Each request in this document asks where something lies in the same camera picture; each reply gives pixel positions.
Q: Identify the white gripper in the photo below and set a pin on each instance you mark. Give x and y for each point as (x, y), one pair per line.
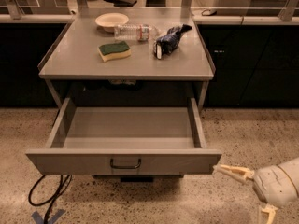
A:
(271, 184)

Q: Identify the grey top drawer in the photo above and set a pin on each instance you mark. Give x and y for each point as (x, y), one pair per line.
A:
(168, 140)

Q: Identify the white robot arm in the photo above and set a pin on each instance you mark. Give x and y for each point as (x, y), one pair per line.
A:
(275, 185)

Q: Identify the grey metal cabinet table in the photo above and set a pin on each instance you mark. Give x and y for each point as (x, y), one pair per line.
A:
(75, 70)

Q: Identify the dark blue snack bag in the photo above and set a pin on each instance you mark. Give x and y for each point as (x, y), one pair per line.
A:
(167, 43)

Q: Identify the clear plastic water bottle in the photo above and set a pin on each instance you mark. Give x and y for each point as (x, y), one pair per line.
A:
(137, 32)

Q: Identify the green and yellow sponge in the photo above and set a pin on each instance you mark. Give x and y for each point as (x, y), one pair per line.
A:
(114, 51)

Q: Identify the cream shallow bowl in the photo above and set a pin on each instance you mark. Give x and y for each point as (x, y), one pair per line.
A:
(109, 20)

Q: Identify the black office chair seat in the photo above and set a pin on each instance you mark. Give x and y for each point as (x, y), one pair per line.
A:
(122, 3)

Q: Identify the black drawer handle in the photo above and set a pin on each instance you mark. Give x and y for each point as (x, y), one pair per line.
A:
(114, 165)

